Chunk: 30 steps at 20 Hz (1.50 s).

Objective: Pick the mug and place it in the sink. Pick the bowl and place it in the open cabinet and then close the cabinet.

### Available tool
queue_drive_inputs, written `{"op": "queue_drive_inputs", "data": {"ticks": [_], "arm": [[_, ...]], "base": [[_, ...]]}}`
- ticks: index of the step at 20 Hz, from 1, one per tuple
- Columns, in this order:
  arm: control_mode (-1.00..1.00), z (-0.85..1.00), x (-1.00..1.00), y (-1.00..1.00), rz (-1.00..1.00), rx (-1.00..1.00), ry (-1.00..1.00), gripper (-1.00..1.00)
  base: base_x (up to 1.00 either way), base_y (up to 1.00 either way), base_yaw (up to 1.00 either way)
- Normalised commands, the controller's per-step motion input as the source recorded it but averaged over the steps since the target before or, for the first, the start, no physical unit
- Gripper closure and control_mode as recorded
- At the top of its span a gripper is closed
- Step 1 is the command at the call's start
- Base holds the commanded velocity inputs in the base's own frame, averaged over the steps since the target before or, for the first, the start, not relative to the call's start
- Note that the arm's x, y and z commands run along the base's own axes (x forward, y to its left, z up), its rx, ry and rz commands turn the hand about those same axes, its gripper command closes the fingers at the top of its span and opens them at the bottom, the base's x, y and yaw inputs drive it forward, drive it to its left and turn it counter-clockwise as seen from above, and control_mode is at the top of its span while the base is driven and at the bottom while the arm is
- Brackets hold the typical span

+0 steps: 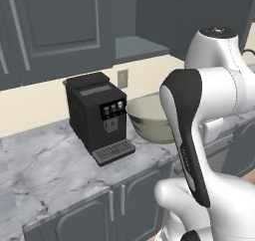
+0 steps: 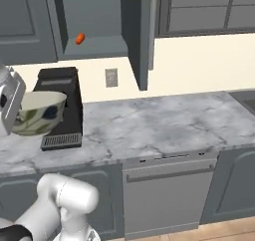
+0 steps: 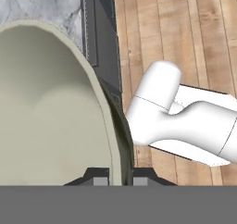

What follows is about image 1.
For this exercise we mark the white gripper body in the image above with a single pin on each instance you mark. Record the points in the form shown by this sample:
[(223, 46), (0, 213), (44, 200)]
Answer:
[(212, 127)]

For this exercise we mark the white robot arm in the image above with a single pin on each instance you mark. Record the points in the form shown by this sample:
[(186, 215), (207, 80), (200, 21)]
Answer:
[(219, 85)]

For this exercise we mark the grey lower cabinet door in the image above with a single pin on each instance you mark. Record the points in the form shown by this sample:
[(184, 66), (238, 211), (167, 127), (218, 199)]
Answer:
[(142, 201), (240, 148), (83, 221)]

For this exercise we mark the pale green bowl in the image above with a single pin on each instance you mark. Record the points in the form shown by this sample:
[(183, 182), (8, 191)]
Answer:
[(146, 119)]

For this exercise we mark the grey open upper cabinet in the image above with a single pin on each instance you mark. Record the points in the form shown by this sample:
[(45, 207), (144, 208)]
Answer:
[(139, 47)]

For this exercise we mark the grey open cabinet door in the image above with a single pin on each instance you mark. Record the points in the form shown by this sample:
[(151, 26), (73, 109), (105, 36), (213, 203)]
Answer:
[(199, 9)]

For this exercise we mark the grey upper cabinet door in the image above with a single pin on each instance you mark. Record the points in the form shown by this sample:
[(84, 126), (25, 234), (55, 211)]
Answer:
[(2, 19), (63, 26)]

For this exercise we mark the grey drawer front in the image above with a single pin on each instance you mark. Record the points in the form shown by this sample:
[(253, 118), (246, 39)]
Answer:
[(217, 153)]

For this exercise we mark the black coffee machine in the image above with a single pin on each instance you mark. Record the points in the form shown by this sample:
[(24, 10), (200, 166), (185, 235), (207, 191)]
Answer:
[(89, 115)]

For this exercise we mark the grey wall socket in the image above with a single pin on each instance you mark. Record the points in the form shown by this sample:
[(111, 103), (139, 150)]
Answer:
[(122, 78)]

